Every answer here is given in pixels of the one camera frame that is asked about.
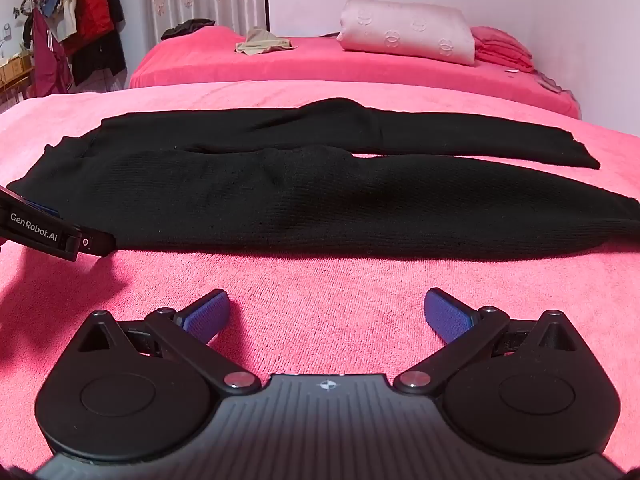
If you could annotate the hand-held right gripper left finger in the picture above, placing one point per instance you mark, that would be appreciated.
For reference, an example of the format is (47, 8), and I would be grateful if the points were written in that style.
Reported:
(207, 317)

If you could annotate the black pants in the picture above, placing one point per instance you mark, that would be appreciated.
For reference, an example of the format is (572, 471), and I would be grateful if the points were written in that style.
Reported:
(325, 200)

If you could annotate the white wall socket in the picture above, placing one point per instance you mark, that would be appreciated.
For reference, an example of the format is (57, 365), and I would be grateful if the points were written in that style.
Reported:
(6, 32)

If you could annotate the wooden cabinet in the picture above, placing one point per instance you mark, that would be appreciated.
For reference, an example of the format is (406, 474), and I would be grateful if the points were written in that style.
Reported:
(15, 72)

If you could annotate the red striped pillow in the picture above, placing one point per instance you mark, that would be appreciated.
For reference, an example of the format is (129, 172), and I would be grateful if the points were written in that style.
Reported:
(500, 50)

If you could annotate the beige garment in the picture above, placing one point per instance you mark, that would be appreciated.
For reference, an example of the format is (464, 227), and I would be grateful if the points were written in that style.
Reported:
(262, 42)

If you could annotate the light pink embossed pillow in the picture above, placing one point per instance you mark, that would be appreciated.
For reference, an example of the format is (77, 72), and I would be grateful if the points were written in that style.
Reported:
(407, 30)

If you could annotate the hanging maroon garment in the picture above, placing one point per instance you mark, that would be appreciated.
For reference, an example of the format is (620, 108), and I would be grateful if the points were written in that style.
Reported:
(50, 60)

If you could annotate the dark crumpled garment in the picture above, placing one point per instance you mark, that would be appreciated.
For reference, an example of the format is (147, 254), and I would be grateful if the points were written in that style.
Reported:
(187, 29)

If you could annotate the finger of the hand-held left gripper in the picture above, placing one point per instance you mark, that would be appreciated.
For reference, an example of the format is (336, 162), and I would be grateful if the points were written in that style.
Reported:
(97, 243)
(42, 208)

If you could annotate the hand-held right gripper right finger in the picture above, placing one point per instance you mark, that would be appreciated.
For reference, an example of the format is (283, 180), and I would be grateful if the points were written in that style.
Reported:
(442, 317)

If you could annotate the hanging red vest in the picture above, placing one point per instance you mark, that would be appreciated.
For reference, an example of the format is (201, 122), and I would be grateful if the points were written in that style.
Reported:
(94, 7)

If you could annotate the hanging cream shirt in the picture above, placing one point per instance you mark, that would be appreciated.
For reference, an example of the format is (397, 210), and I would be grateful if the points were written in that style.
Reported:
(69, 2)

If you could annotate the hanging blue garment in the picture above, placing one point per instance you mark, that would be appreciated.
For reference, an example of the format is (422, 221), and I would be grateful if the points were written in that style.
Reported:
(50, 4)

